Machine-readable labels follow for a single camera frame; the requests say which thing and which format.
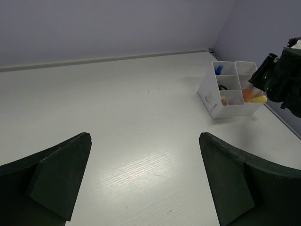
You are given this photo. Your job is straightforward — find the pink-capped white marker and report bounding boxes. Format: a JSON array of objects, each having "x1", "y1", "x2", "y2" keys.
[{"x1": 221, "y1": 97, "x2": 228, "y2": 106}]

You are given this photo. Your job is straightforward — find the white divided organizer box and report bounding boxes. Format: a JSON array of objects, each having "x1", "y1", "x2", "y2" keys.
[{"x1": 198, "y1": 61, "x2": 265, "y2": 119}]

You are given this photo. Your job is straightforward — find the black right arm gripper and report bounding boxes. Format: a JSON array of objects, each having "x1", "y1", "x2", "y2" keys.
[{"x1": 249, "y1": 53, "x2": 282, "y2": 94}]

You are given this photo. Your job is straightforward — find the fat orange-tipped crayon pencil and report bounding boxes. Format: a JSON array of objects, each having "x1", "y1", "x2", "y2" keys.
[{"x1": 242, "y1": 85, "x2": 254, "y2": 102}]

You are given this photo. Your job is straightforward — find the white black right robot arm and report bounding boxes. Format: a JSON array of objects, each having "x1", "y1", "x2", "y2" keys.
[{"x1": 249, "y1": 47, "x2": 301, "y2": 118}]

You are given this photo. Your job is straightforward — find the yellow highlighter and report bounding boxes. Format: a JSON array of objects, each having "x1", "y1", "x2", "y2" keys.
[{"x1": 250, "y1": 96, "x2": 268, "y2": 103}]

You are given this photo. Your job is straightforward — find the clear spray bottle blue cap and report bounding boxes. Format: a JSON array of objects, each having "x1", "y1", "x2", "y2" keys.
[{"x1": 214, "y1": 65, "x2": 223, "y2": 75}]

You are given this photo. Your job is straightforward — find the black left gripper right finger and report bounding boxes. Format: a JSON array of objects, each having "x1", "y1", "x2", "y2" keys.
[{"x1": 199, "y1": 132, "x2": 301, "y2": 226}]

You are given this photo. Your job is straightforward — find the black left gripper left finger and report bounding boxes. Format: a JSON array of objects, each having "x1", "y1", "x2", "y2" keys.
[{"x1": 0, "y1": 132, "x2": 92, "y2": 226}]

